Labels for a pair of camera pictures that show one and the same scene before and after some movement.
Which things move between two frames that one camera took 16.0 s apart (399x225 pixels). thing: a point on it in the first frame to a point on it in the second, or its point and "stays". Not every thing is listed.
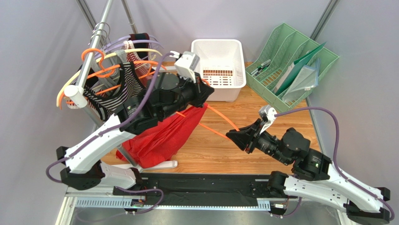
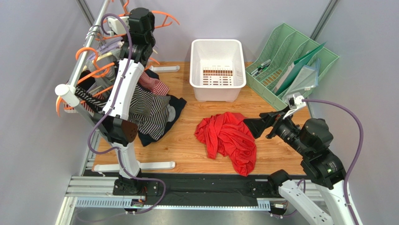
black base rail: x=203 y=189 stays
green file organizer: x=290 y=66 stays
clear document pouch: x=308 y=77 stays
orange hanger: x=113 y=67 to x=100 y=72
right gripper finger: x=247 y=144 to x=257 y=125
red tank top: x=159 y=146 to x=228 y=133
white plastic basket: x=221 y=65 stays
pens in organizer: x=262 y=68 stays
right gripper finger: x=251 y=130 to x=269 y=117
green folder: x=294 y=70 stays
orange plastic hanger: x=219 y=114 to x=165 y=23
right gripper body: x=252 y=137 to x=276 y=124
